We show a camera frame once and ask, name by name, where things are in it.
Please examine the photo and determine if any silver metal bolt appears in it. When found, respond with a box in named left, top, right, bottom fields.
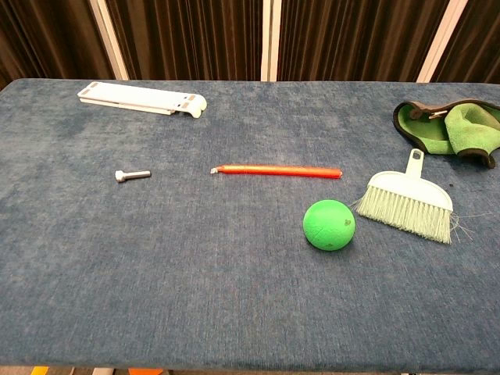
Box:
left=114, top=169, right=152, bottom=184

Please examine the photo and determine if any orange red pen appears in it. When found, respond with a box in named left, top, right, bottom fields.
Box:
left=210, top=163, right=344, bottom=181

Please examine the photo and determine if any blue fabric table cover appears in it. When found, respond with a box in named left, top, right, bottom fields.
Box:
left=0, top=78, right=500, bottom=373

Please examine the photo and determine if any green foam ball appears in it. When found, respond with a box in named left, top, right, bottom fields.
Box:
left=302, top=198, right=357, bottom=252

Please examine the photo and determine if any white folding stand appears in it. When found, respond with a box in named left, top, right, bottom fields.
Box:
left=77, top=80, right=208, bottom=120

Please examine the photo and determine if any mint green hand brush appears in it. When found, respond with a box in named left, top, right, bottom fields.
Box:
left=353, top=148, right=455, bottom=245

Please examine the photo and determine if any dark brown curtain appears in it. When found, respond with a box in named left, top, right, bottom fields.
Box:
left=0, top=0, right=500, bottom=91

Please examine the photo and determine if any green cloth with brown trim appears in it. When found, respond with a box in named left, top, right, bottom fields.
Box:
left=392, top=98, right=500, bottom=170

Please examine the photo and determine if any white vertical frame post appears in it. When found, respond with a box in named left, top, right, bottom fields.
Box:
left=260, top=0, right=283, bottom=83
left=88, top=0, right=130, bottom=81
left=416, top=0, right=470, bottom=84

